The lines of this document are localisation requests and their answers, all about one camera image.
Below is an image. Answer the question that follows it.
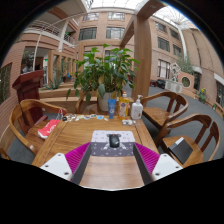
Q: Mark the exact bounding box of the white pump bottle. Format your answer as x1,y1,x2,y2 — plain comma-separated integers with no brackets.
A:
130,94,144,120

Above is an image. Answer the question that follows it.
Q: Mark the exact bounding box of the bunch of keys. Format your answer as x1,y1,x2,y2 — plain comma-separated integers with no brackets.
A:
55,109,68,122

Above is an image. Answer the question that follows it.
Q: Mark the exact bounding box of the black notebook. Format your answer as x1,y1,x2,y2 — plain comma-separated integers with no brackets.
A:
168,136,194,165

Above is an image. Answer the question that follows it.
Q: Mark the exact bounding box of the blue tube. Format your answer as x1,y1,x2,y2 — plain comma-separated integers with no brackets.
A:
107,98,118,120

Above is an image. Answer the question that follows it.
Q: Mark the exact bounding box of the grey white printed mouse pad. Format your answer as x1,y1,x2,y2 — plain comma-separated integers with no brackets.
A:
90,129,137,158

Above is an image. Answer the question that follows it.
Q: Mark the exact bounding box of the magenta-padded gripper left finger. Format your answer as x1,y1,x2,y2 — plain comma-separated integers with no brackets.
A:
39,141,93,185

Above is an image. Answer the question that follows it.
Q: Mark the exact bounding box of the long wooden bench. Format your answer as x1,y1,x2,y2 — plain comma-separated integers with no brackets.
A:
39,84,99,114

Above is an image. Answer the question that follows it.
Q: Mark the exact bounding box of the dark red wooden lectern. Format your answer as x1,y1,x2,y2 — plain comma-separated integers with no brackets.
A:
12,69,45,126

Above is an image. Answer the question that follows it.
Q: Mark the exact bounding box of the black computer mouse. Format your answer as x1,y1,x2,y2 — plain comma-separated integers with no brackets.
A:
108,133,121,149

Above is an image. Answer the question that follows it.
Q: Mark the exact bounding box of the green plant in white pot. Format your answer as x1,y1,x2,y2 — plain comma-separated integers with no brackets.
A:
65,43,141,113

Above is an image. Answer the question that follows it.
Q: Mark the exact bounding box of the wooden armchair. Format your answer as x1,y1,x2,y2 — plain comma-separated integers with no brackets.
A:
0,98,68,160
139,91,189,133
154,113,222,168

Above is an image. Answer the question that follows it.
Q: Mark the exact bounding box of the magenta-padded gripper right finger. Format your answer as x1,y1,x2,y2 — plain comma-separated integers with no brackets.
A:
133,141,184,185

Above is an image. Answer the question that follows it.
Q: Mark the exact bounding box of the yellow liquid bottle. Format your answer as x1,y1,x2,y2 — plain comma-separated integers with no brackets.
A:
117,91,131,120

